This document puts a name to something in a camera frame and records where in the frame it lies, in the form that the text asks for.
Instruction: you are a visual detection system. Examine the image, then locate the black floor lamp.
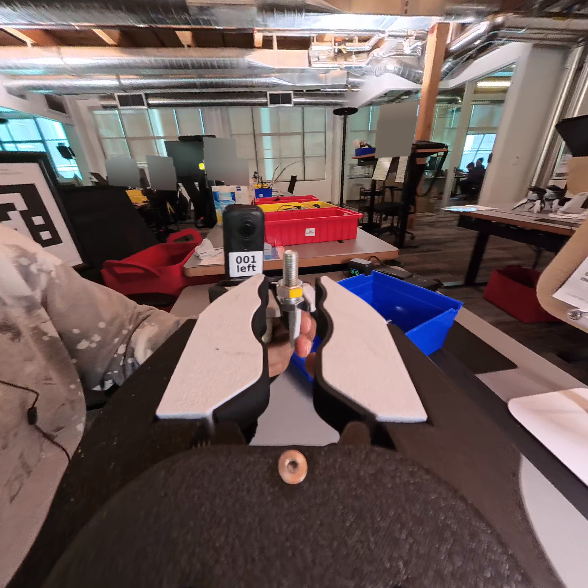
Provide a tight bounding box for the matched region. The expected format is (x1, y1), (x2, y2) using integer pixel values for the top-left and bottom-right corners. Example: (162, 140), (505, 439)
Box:
(333, 107), (359, 207)

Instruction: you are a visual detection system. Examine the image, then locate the grey table with wooden edge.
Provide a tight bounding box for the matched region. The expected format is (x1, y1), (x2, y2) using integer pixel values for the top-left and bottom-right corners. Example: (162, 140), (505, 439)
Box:
(183, 227), (399, 277)

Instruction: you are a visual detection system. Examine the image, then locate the dark computer monitor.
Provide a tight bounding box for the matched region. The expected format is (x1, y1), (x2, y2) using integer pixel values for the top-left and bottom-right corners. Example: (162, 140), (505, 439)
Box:
(164, 135), (217, 180)

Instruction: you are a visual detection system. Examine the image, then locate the black flat box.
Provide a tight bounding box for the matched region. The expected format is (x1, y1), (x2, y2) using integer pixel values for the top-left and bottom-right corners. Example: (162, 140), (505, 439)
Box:
(374, 266), (443, 291)

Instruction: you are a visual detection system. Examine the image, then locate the silver hex bolt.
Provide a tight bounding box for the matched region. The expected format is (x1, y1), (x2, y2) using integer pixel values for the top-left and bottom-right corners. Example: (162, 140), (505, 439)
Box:
(281, 249), (304, 318)

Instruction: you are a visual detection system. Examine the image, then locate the blue plastic bin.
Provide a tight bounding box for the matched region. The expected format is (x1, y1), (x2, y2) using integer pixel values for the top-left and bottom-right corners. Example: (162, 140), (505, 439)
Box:
(289, 271), (464, 382)

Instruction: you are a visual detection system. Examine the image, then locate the white instruction sheet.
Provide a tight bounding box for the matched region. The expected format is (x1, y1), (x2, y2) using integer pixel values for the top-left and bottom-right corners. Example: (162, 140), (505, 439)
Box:
(551, 257), (588, 313)

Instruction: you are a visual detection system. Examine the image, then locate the person's left hand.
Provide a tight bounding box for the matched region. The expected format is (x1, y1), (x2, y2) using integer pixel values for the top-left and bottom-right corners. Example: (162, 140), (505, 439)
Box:
(269, 312), (318, 377)

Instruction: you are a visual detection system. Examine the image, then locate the large silver air duct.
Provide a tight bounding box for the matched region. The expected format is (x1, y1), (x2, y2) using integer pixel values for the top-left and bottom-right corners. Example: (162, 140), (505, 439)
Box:
(0, 0), (437, 29)

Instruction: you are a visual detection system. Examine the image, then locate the tall black standing desk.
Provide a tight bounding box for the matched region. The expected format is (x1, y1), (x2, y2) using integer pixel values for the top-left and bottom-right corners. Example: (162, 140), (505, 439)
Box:
(411, 141), (448, 249)

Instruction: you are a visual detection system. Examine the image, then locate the person's grey splattered hoodie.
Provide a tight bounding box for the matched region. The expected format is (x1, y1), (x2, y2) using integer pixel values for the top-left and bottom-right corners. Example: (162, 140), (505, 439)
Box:
(0, 224), (88, 577)

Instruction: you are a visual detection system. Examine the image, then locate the light wooden board stand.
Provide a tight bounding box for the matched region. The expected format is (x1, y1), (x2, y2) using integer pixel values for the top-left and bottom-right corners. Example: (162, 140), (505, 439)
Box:
(567, 156), (588, 194)

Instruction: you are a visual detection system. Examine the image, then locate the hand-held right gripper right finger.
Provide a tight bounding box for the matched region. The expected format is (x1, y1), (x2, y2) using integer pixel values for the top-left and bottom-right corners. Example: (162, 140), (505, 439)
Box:
(314, 276), (429, 436)

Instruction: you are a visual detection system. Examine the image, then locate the black office chair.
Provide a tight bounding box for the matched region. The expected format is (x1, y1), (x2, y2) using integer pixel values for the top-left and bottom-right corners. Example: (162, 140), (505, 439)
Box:
(57, 186), (159, 272)
(360, 186), (414, 239)

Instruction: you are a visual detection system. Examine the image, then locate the person's left forearm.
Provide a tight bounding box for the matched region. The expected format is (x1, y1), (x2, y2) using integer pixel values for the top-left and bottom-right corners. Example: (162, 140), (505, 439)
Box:
(55, 257), (187, 391)

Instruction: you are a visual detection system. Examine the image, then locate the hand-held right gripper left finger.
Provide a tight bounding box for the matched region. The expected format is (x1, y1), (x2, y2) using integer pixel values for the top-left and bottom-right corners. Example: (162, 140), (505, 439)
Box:
(156, 274), (272, 436)

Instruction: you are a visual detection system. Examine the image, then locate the dark red storage bin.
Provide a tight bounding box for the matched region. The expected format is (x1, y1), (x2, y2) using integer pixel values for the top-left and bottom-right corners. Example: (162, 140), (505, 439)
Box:
(483, 266), (559, 323)

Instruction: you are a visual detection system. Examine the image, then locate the wooden document stand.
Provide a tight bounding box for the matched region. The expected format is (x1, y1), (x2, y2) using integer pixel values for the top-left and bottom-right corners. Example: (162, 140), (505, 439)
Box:
(507, 230), (588, 487)

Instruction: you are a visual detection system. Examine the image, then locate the wooden support post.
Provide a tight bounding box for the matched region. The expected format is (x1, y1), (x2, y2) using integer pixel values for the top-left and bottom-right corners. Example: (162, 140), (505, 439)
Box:
(415, 22), (451, 143)

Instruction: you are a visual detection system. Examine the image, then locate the white blue wipes canister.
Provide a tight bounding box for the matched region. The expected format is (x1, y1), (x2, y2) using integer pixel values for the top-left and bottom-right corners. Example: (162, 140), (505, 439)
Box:
(212, 186), (237, 226)

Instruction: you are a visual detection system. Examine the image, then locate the red plastic bin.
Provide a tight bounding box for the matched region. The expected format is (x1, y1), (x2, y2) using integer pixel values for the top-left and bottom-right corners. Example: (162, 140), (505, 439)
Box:
(264, 207), (364, 247)
(255, 195), (320, 206)

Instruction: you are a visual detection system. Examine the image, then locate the wooden desk with black legs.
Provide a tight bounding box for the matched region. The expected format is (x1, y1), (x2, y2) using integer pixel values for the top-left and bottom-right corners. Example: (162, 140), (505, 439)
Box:
(443, 204), (582, 285)

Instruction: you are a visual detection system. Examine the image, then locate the thin black cable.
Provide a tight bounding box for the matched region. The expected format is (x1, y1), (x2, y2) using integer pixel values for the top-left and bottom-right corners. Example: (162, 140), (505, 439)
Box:
(0, 380), (72, 460)

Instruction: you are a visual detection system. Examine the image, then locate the yellow parts tray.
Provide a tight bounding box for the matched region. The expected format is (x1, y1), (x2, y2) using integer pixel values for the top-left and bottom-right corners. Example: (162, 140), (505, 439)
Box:
(257, 201), (337, 213)

